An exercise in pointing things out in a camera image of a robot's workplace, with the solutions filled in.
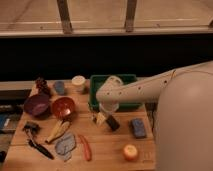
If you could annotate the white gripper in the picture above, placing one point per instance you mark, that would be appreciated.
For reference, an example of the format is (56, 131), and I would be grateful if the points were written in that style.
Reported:
(103, 114)

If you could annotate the black eraser block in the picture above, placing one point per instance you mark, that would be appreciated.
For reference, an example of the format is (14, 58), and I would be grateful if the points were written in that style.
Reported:
(112, 122)

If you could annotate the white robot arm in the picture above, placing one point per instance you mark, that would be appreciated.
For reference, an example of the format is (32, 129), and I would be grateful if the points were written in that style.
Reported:
(184, 121)

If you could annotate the green plastic bin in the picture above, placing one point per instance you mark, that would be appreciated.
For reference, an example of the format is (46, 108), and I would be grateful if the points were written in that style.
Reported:
(96, 81)

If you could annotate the orange carrot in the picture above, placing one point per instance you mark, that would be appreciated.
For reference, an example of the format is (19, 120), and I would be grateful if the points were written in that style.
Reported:
(86, 147)

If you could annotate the blue sponge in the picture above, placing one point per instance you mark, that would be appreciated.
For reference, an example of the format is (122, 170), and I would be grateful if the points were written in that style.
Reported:
(138, 128)

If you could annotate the red bowl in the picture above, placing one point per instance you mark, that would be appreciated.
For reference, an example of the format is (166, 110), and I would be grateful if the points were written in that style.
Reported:
(63, 107)

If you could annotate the yellow banana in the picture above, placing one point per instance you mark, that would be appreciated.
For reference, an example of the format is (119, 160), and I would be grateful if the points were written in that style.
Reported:
(58, 130)

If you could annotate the blue grey cloth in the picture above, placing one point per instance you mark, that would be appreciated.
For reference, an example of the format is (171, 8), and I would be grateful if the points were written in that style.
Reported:
(64, 146)

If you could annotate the cream cup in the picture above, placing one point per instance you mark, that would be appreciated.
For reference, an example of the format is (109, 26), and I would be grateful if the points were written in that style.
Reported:
(79, 83)

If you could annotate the orange fruit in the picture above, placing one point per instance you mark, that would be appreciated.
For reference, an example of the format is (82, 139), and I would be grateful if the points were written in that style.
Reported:
(130, 152)

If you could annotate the purple bowl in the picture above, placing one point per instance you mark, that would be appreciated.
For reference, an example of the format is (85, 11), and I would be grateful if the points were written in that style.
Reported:
(36, 105)

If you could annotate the black handled brush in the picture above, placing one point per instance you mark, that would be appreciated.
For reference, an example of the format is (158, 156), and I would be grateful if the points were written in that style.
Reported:
(31, 129)

